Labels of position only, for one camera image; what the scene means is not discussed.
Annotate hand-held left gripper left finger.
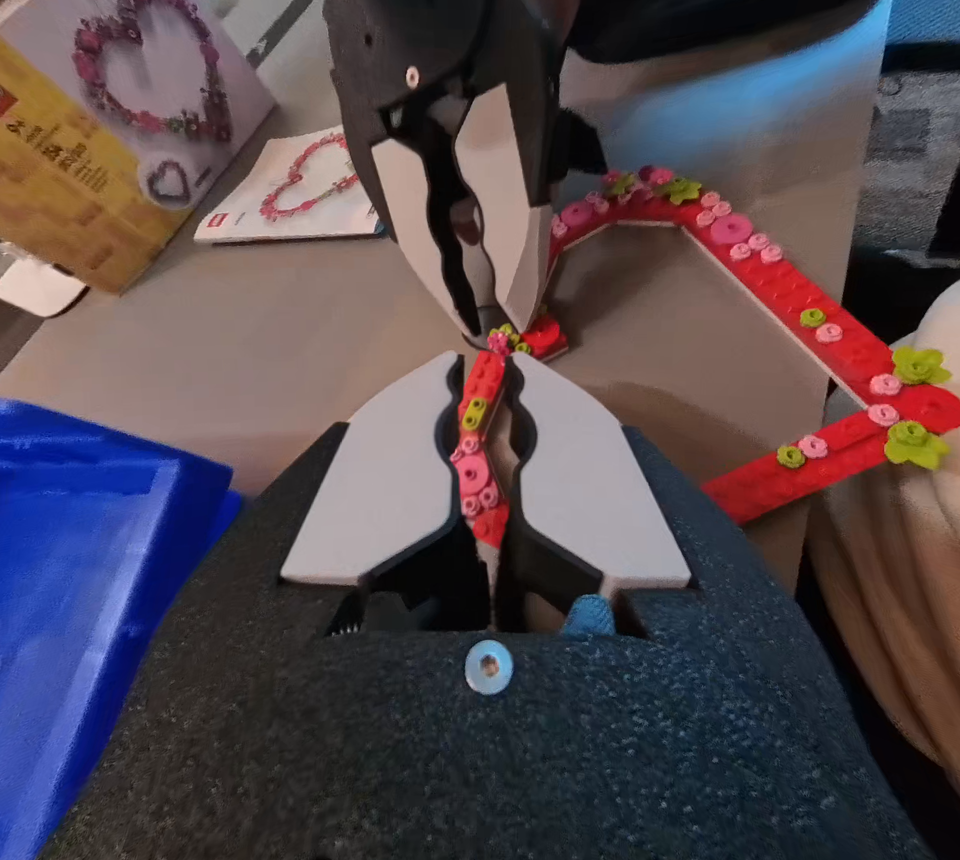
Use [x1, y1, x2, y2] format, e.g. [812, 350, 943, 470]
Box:
[279, 350, 465, 587]

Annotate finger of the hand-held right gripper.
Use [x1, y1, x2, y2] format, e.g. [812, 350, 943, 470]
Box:
[371, 117, 489, 345]
[457, 83, 562, 335]

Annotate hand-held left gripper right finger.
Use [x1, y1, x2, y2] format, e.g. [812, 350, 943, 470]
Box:
[504, 352, 694, 597]

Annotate blue plastic bin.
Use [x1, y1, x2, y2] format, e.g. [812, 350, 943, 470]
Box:
[0, 398, 245, 860]

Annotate red brick heart frame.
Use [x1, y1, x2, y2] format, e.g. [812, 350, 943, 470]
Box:
[448, 164, 960, 550]

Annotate grey desk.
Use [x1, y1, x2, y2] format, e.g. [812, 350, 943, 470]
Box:
[0, 0, 897, 599]

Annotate heart picture instruction booklet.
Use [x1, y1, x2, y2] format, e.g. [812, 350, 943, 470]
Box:
[193, 128, 387, 246]

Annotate heart picture set box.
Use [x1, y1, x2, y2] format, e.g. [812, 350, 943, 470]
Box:
[0, 0, 277, 295]

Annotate person's beige pants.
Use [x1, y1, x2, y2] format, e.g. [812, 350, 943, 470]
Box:
[808, 282, 960, 771]

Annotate white plastic stand foot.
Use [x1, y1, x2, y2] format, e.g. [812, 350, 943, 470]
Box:
[0, 251, 89, 318]

